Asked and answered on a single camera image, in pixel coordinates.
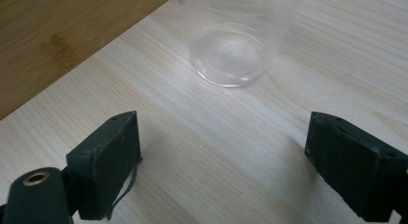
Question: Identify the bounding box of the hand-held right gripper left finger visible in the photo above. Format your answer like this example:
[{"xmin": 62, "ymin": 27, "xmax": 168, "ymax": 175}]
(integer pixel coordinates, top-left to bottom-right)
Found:
[{"xmin": 65, "ymin": 110, "xmax": 143, "ymax": 221}]

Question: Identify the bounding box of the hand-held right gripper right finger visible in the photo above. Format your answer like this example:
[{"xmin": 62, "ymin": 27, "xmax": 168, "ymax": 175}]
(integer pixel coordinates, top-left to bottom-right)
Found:
[{"xmin": 304, "ymin": 111, "xmax": 408, "ymax": 224}]

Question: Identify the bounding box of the clear plastic cup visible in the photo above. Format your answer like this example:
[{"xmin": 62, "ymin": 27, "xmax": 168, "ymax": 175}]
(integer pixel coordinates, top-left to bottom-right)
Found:
[{"xmin": 176, "ymin": 0, "xmax": 310, "ymax": 88}]

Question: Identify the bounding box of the brown wooden board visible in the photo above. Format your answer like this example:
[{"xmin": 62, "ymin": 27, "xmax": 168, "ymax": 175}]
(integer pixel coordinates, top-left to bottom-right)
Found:
[{"xmin": 0, "ymin": 0, "xmax": 177, "ymax": 121}]

